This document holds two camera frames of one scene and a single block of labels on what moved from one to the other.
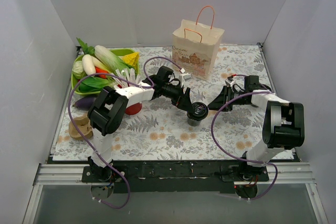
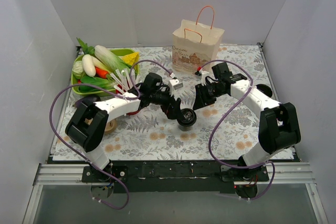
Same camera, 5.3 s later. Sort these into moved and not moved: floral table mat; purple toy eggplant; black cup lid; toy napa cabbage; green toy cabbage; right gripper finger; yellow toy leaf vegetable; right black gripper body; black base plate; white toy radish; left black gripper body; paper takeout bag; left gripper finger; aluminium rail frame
Moved: left gripper finger; right black gripper body; right gripper finger; left black gripper body; black cup lid
Not moved: floral table mat; yellow toy leaf vegetable; toy napa cabbage; black base plate; white toy radish; green toy cabbage; purple toy eggplant; paper takeout bag; aluminium rail frame
